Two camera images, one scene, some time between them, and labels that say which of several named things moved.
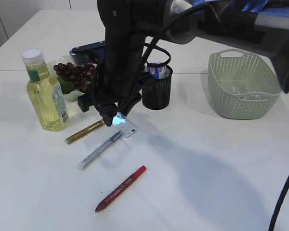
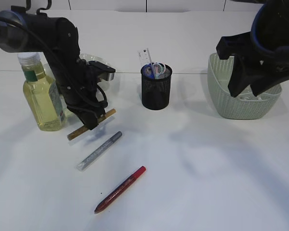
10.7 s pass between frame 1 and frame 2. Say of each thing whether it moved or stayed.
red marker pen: stayed
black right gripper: moved
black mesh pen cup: stayed
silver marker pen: stayed
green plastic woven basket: stayed
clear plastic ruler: moved
